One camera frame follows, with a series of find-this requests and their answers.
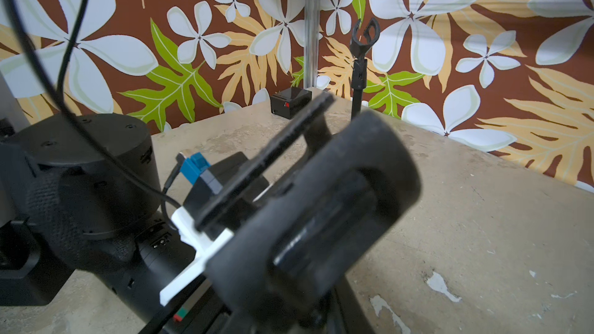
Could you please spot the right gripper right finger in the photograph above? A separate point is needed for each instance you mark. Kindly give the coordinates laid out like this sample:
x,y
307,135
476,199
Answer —
x,y
264,162

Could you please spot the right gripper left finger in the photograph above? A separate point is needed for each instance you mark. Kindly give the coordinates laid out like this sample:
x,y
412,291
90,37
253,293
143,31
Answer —
x,y
285,269

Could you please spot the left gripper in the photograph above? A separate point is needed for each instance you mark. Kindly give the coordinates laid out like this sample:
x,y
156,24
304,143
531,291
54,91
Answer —
x,y
197,309

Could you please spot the black microphone stand pole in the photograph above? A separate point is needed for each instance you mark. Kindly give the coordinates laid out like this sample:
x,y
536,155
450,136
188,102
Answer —
x,y
359,51

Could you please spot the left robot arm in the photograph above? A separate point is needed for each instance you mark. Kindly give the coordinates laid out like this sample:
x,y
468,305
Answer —
x,y
63,208

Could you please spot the small black box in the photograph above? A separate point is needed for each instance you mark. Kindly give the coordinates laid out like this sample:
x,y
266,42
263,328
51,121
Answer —
x,y
289,102

